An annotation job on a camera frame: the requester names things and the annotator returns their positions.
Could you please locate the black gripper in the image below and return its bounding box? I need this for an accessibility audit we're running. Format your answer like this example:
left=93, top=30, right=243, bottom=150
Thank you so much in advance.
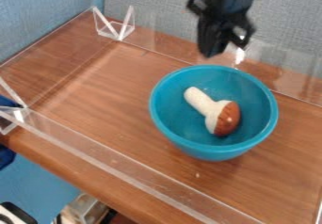
left=185, top=0, right=255, bottom=57

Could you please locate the brown and white mushroom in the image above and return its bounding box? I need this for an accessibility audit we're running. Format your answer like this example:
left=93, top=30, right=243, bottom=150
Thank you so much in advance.
left=183, top=87, right=241, bottom=136

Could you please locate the blue plastic bowl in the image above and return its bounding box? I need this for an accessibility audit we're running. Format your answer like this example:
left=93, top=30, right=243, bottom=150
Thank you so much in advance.
left=148, top=65, right=279, bottom=161

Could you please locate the clear acrylic back barrier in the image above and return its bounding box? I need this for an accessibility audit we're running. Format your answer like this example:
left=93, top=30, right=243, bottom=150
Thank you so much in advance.
left=124, top=29, right=322, bottom=106

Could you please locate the clear acrylic barrier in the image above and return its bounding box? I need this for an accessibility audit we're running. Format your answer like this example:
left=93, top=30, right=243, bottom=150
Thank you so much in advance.
left=124, top=29, right=322, bottom=106
left=0, top=78, right=263, bottom=224

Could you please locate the clear acrylic front barrier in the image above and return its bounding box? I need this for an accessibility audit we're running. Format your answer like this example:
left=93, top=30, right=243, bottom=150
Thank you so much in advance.
left=0, top=78, right=263, bottom=224

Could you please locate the blue cloth object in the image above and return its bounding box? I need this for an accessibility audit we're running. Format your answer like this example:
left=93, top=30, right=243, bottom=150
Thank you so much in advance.
left=0, top=95, right=22, bottom=171

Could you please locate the black and white object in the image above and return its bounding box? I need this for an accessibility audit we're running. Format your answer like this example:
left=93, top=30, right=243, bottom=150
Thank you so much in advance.
left=0, top=202, right=37, bottom=224

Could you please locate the clear acrylic corner bracket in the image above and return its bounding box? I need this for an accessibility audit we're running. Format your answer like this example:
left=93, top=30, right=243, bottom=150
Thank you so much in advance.
left=92, top=6, right=136, bottom=41

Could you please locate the metal frame under table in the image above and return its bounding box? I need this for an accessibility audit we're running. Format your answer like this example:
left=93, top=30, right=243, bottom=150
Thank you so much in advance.
left=50, top=193, right=109, bottom=224

